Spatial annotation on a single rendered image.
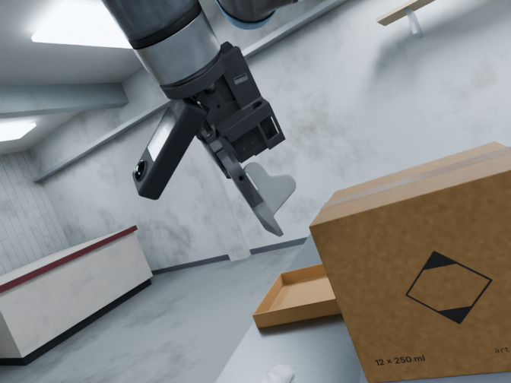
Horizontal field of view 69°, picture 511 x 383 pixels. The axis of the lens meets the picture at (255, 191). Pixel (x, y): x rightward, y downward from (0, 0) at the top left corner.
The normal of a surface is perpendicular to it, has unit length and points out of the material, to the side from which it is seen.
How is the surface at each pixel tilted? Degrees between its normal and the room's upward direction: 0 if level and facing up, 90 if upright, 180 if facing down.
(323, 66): 90
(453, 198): 90
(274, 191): 90
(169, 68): 125
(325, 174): 90
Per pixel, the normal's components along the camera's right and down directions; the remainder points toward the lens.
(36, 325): 0.79, -0.25
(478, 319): -0.36, 0.22
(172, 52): 0.18, 0.61
